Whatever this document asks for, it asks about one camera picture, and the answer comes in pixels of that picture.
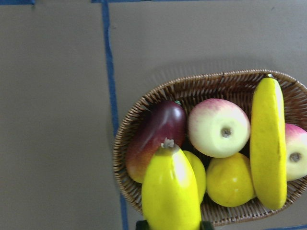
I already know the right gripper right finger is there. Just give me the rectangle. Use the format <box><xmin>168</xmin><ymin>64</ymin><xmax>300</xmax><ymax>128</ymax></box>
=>
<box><xmin>200</xmin><ymin>221</ymin><xmax>213</xmax><ymax>230</ymax></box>

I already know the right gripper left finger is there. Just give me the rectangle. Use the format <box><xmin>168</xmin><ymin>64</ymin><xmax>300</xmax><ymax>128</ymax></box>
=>
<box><xmin>135</xmin><ymin>220</ymin><xmax>150</xmax><ymax>230</ymax></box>

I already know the yellow banana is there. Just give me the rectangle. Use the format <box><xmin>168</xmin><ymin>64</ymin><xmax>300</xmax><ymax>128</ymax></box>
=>
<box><xmin>249</xmin><ymin>74</ymin><xmax>287</xmax><ymax>210</ymax></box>
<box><xmin>142</xmin><ymin>138</ymin><xmax>201</xmax><ymax>230</ymax></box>

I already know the brown wicker basket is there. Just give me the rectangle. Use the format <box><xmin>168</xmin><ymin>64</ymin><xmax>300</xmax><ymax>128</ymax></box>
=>
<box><xmin>113</xmin><ymin>69</ymin><xmax>307</xmax><ymax>226</ymax></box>

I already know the yellow lemon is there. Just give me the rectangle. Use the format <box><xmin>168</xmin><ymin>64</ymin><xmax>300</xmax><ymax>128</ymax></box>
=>
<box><xmin>206</xmin><ymin>152</ymin><xmax>256</xmax><ymax>207</ymax></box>

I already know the yellow starfruit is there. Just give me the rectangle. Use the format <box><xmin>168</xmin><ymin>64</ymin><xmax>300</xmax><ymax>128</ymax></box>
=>
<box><xmin>183</xmin><ymin>150</ymin><xmax>206</xmax><ymax>204</ymax></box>

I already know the pink white apple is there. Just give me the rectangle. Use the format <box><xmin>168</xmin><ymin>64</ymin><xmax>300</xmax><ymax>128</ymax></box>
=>
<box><xmin>188</xmin><ymin>98</ymin><xmax>250</xmax><ymax>158</ymax></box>

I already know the red green mango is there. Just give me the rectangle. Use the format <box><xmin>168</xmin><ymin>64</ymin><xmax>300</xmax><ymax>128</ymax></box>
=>
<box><xmin>125</xmin><ymin>101</ymin><xmax>186</xmax><ymax>183</ymax></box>

